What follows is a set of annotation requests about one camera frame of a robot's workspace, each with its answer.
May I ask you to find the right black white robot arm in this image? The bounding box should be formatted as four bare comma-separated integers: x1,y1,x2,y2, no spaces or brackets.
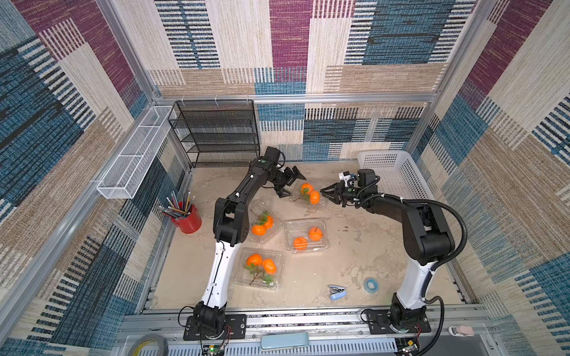
320,169,456,333

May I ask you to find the clear clamshell container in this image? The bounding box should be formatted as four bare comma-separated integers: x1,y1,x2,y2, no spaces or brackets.
284,218,330,253
289,179,330,211
247,200,284,245
233,248,285,290

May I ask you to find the light blue bar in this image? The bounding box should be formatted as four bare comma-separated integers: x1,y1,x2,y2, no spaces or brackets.
261,332,310,351

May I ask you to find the red pencil cup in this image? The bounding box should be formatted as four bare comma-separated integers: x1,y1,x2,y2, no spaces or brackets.
159,191,202,234

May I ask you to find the black wire shelf rack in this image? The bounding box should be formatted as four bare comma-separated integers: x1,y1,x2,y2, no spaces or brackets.
169,99,261,168

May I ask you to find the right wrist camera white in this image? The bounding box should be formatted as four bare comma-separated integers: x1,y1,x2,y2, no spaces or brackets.
338,171,358,187

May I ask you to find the blue tape roll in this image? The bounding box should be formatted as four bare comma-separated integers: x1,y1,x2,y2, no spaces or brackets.
363,277,379,295

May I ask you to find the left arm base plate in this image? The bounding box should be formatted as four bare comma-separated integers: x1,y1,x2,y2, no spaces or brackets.
183,314,247,341

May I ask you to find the orange pair in left container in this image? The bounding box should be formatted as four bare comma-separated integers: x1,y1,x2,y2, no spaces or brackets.
251,211,274,237

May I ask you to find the white wire mesh tray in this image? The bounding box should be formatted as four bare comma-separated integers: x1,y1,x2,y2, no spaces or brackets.
96,106,172,200

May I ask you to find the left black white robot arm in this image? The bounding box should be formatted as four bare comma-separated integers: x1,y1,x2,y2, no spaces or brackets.
189,147,305,337

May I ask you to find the orange pair in container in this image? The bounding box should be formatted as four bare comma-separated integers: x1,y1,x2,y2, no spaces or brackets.
243,254,278,286
251,211,274,237

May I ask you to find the clear clamshell container back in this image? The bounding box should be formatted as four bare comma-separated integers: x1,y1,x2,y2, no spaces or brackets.
289,179,330,211

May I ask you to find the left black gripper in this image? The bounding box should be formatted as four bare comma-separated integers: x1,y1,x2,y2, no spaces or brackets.
271,167,310,200

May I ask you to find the clear clamshell container front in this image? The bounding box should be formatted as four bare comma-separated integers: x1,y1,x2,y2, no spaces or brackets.
233,248,285,290

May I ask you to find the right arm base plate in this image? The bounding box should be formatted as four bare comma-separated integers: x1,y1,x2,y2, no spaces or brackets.
361,307,432,335

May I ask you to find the blue stapler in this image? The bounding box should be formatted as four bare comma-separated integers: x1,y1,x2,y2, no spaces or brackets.
329,285,347,301

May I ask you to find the white plastic perforated basket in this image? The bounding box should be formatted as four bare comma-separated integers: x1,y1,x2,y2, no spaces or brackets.
357,150,434,200

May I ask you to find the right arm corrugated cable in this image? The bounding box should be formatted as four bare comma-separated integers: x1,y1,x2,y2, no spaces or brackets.
382,195,468,356

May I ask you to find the pink white small device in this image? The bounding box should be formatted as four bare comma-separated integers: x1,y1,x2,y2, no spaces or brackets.
448,326,475,338

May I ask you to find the orange pair with leaves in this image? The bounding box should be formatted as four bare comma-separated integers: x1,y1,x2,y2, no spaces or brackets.
295,183,321,206

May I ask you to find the orange pair in front container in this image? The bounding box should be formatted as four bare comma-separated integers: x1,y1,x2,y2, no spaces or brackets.
243,254,278,286

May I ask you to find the grey tape roll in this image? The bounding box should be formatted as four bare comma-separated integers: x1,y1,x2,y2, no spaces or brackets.
126,333,169,356

